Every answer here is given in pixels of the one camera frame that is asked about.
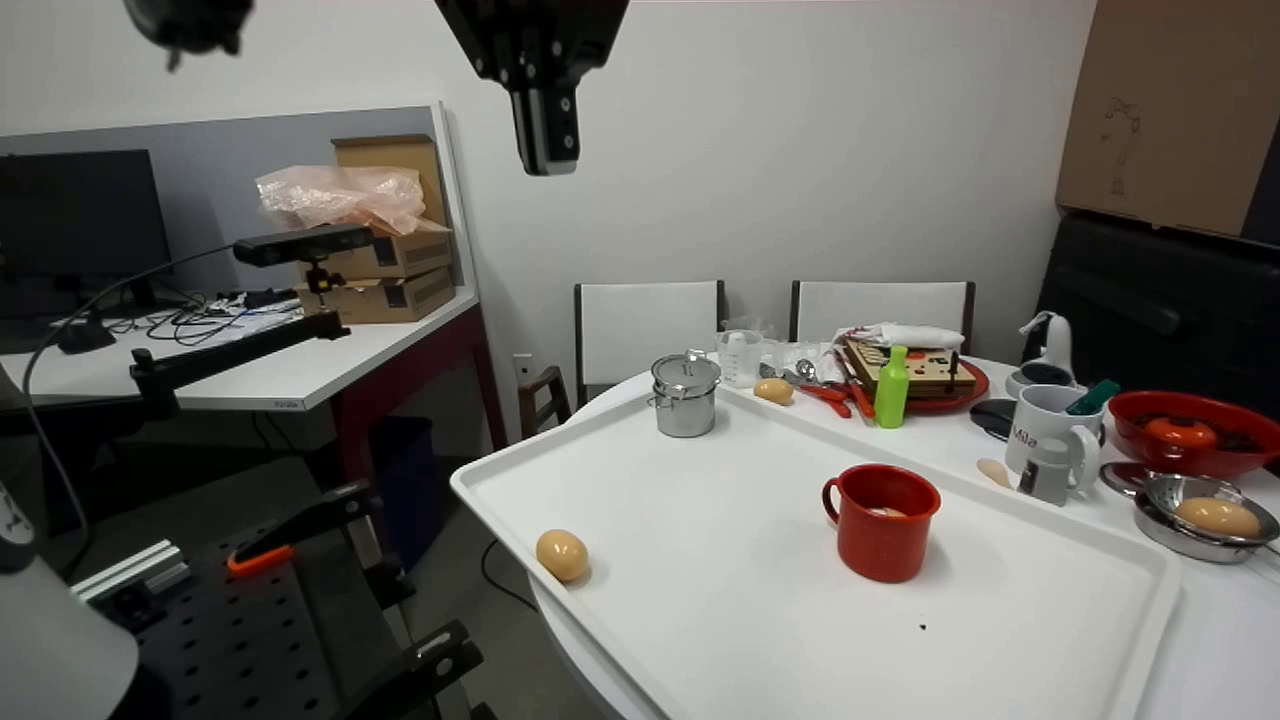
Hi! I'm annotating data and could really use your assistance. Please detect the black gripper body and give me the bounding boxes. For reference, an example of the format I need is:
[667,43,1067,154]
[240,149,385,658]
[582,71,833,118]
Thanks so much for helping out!
[430,0,631,93]

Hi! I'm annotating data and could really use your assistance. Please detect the red mug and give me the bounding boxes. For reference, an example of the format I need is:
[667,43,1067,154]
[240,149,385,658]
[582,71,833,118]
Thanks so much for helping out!
[814,461,948,589]

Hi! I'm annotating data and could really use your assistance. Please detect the white printed mug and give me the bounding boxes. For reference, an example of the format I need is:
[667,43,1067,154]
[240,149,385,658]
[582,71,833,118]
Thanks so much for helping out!
[1001,382,1112,510]

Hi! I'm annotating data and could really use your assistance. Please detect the tall cardboard box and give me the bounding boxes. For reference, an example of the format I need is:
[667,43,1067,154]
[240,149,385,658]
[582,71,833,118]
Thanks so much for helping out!
[332,132,452,234]

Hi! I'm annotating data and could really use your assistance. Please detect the thin cardboard box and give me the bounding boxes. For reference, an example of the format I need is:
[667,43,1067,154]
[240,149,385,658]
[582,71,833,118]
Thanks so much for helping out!
[363,218,458,279]

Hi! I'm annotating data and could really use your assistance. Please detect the wide cardboard box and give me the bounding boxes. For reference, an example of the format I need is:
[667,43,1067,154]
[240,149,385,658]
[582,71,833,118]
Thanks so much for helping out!
[294,262,462,327]

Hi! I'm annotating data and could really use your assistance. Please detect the white chair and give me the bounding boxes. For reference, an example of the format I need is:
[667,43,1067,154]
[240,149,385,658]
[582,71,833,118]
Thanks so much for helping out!
[570,278,730,404]
[783,278,979,351]

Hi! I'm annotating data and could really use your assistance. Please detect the clear plastic container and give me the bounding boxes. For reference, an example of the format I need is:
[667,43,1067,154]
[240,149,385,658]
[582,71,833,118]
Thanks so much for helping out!
[717,315,778,388]

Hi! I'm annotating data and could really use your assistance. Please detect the steel pot with lid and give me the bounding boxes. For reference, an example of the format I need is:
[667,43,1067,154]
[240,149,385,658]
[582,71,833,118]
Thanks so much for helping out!
[647,349,724,446]

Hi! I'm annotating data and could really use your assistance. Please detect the grey desk partition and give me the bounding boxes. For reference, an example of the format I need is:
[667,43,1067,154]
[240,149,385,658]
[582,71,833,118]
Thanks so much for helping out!
[0,104,462,309]

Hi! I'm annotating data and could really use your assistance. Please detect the white desk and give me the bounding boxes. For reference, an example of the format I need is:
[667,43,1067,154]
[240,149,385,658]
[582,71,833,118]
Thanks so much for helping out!
[0,286,509,493]

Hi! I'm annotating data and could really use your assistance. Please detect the white cloth red print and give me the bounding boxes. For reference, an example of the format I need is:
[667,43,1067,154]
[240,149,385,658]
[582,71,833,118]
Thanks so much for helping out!
[833,322,966,356]

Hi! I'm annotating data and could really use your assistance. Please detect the green plastic bottle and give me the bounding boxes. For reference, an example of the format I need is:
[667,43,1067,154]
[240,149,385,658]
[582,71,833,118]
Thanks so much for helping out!
[870,345,916,433]

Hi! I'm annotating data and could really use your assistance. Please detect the wooden board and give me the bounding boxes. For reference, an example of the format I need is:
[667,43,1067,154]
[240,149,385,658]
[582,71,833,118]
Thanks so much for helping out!
[841,333,984,402]

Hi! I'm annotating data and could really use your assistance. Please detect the black monitor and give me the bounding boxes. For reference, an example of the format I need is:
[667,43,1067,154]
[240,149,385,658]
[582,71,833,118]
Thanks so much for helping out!
[0,149,177,356]

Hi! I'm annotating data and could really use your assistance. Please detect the red plate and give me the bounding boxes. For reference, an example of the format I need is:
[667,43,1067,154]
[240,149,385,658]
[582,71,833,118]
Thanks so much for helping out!
[851,356,996,420]

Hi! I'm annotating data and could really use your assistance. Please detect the white plastic tray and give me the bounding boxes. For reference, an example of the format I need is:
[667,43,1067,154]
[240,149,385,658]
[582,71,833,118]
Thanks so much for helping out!
[446,376,1186,720]

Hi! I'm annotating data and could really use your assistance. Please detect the white spray bottle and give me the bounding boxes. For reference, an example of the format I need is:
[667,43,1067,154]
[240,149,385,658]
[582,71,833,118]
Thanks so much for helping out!
[1017,309,1078,382]

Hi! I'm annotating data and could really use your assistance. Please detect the cream oval piece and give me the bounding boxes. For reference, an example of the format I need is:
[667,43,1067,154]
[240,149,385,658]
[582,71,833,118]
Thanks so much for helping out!
[972,451,1021,493]

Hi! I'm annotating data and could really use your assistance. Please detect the black workbench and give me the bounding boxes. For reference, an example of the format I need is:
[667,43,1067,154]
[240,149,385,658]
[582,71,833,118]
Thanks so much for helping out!
[75,475,493,720]

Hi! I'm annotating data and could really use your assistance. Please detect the green marker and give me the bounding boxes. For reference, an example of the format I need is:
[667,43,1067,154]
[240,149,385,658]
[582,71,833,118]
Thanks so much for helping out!
[1063,376,1126,417]

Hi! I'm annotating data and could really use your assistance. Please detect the large cardboard box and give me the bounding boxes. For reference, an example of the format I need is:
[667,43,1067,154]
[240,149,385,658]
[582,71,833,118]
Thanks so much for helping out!
[1054,0,1280,248]

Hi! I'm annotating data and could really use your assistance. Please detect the orange toy fruit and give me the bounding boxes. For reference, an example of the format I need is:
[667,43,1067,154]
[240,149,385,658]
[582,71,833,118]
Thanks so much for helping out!
[1138,414,1225,455]

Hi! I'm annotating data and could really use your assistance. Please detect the white rounded object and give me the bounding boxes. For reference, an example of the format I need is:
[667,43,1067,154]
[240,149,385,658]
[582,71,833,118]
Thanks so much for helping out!
[0,481,145,720]

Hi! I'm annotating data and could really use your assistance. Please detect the red bowl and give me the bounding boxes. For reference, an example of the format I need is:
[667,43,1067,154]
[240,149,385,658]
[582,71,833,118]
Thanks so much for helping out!
[1104,388,1280,481]

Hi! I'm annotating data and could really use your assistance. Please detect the black stereo camera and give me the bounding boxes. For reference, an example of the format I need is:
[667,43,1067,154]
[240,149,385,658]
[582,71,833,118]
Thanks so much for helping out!
[229,224,378,271]

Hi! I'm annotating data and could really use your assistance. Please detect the tangled desk cables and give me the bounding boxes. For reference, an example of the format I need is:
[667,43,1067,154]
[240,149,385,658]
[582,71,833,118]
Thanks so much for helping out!
[135,286,308,351]

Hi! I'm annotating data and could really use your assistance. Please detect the red handled pliers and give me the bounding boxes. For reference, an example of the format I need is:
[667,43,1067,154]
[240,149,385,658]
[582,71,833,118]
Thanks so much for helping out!
[775,362,856,424]

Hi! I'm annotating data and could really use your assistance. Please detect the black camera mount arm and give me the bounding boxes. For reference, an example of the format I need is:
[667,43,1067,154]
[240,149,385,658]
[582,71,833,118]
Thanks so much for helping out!
[125,262,355,420]

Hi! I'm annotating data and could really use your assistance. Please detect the orange clamp handle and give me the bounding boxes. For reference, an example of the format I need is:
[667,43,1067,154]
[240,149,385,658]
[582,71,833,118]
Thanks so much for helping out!
[220,538,298,583]

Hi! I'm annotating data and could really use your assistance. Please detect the aluminium rail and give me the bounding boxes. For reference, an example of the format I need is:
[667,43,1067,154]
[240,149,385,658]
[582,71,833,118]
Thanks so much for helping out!
[68,538,193,610]

